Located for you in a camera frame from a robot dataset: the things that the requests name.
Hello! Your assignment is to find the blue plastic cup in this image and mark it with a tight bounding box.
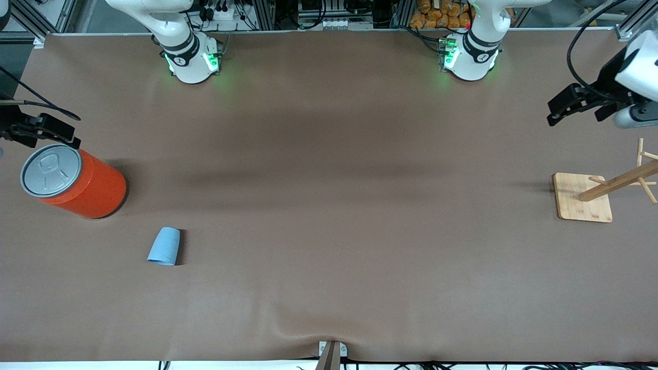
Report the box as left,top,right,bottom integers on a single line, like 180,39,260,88
147,227,181,266

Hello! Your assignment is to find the wooden cup rack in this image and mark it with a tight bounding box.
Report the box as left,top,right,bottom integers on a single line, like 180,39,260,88
553,138,658,223

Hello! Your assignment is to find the orange can with grey lid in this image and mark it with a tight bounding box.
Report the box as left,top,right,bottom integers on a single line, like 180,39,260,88
20,144,127,220

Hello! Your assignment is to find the bag of orange snacks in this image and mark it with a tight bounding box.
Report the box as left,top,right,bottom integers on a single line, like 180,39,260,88
410,0,476,29

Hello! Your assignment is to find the white power strip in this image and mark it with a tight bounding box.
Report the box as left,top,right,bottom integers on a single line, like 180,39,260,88
198,5,242,21

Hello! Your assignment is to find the brown table cloth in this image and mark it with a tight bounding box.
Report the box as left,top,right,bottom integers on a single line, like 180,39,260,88
0,29,658,363

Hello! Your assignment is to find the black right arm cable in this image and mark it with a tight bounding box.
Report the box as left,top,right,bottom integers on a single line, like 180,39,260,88
0,67,81,122

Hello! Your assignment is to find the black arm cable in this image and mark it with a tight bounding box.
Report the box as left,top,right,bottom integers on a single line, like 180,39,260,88
566,0,633,98
0,67,81,122

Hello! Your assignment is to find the aluminium frame profile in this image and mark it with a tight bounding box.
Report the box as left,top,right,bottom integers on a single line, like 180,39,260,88
0,0,78,49
614,0,658,42

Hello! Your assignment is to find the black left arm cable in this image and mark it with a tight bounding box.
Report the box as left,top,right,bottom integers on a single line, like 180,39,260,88
566,0,633,98

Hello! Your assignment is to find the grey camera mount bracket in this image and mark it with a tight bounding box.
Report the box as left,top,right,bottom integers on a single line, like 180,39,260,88
315,340,348,370

